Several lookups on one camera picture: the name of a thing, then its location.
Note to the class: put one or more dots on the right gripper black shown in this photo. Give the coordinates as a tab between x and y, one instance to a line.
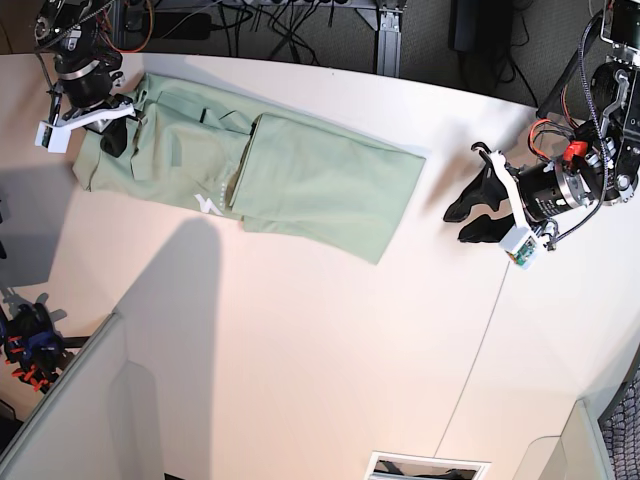
88	87

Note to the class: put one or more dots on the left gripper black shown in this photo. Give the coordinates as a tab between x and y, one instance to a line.
543	191

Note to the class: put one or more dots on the light green polo T-shirt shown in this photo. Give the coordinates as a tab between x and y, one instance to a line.
273	169

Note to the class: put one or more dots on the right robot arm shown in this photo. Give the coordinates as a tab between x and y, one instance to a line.
74	31

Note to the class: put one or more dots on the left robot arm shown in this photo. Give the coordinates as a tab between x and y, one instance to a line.
585	139

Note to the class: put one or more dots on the black power brick left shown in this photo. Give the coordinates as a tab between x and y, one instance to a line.
177	26

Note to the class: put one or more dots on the black power adapter pair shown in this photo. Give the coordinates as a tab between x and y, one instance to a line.
478	25

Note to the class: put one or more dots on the grey mesh chair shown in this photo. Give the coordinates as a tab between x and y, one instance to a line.
619	426

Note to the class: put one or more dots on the grey partition panel right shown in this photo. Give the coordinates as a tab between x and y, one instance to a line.
578	452

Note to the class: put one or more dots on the grey partition panel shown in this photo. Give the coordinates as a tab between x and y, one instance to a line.
99	421
578	452

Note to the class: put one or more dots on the white framed tray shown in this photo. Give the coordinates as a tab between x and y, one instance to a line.
383	465

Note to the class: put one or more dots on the grey partition panel left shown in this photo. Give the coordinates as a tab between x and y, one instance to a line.
99	421

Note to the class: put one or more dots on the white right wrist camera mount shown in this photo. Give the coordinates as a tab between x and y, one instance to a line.
55	137

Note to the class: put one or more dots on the aluminium frame post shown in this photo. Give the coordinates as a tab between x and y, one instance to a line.
388	37

